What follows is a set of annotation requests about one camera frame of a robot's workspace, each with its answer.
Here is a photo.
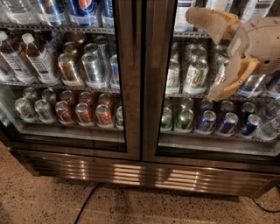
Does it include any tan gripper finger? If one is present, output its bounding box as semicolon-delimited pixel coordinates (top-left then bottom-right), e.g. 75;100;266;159
206;53;260;102
185;7;242;44

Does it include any fridge glass door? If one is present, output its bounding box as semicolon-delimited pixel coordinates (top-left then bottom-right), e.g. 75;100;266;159
0;0;141;160
143;0;280;173

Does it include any steel fridge base grille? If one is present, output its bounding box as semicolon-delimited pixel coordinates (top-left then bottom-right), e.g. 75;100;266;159
9;148;279;199

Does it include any white green can right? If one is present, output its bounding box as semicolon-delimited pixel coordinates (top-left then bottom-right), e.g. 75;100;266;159
211;60;228;88

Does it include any white green can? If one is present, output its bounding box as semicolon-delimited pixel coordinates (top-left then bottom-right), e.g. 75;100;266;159
211;60;228;88
184;59;208;95

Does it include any white green can centre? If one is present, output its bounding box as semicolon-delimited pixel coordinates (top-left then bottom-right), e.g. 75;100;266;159
184;59;208;95

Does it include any blue can lower right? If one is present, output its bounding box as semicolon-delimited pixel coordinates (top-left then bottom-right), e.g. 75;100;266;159
217;112;238;137

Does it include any blue can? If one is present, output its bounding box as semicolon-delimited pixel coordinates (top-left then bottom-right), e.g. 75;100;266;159
217;112;238;137
195;110;216;135

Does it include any blue can lower left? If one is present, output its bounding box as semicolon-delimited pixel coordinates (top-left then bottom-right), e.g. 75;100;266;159
195;110;216;135

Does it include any green can lower shelf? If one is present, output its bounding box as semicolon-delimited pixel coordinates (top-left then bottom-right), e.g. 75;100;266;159
175;109;193;133

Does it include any silver soda can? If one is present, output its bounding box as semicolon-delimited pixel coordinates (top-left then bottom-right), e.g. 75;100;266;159
81;52;107;88

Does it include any blue pepsi bottle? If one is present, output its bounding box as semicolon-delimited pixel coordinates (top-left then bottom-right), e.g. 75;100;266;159
68;0;98;27

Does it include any red soda can right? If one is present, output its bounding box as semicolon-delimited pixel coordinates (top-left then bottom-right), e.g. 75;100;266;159
95;104;113;125

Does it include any red soda can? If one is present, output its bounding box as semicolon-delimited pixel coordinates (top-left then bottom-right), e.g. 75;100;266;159
55;101;74;124
75;102;94;125
95;104;113;125

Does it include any gold soda can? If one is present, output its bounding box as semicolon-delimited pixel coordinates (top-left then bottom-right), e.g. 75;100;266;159
58;52;83;86

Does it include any red soda can middle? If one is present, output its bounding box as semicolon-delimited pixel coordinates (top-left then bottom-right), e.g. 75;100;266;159
75;102;94;125

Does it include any red soda can left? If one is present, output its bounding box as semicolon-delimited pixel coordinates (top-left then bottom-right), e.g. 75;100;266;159
55;101;74;124

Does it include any brown tea bottle right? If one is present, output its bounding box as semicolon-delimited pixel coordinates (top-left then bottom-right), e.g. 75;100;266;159
22;33;60;86

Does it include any brown tea bottle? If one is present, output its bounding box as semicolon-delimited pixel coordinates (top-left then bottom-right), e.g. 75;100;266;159
22;33;60;86
0;31;37;84

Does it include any brown tea bottle left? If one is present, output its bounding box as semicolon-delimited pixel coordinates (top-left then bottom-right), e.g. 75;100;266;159
0;31;37;84

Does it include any green silver can left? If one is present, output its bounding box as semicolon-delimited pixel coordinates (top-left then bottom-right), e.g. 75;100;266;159
15;98;38;122

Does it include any black cable at right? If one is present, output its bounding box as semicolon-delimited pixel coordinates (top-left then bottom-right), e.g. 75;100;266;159
252;198;280;214

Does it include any black floor cable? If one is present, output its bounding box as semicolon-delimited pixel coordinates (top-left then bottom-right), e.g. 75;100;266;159
73;182;103;224

